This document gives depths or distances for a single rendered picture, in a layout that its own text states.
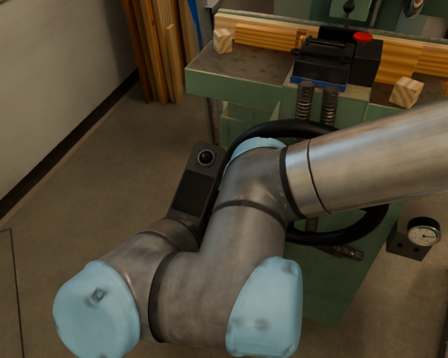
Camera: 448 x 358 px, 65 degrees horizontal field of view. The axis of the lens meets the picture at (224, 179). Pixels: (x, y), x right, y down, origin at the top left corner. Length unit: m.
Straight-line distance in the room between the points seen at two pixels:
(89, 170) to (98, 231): 0.42
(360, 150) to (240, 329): 0.17
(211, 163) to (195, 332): 0.22
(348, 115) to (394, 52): 0.19
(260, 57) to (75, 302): 0.66
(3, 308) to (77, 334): 1.30
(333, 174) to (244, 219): 0.08
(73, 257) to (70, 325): 1.31
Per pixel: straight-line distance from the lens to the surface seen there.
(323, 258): 1.06
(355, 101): 0.60
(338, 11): 0.77
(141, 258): 0.31
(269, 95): 0.74
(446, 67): 0.86
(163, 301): 0.29
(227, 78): 0.75
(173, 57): 2.18
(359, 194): 0.32
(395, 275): 1.60
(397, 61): 0.77
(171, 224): 0.39
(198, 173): 0.44
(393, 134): 0.31
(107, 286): 0.29
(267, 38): 0.86
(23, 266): 1.68
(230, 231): 0.30
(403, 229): 0.90
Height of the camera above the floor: 1.26
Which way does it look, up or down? 45 degrees down
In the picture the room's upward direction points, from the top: straight up
